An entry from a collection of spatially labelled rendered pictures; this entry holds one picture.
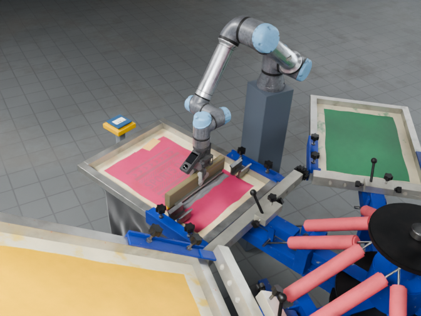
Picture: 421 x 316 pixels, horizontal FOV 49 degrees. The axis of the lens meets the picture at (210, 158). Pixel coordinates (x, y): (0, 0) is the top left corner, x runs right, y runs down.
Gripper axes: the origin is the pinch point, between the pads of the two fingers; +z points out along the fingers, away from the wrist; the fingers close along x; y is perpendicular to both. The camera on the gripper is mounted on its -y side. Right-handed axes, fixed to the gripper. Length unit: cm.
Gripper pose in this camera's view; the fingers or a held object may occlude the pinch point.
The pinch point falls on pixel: (195, 182)
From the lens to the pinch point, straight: 213.3
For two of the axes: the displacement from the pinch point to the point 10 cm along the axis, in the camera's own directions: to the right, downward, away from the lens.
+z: -0.6, 8.1, 5.9
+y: 6.4, -4.2, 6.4
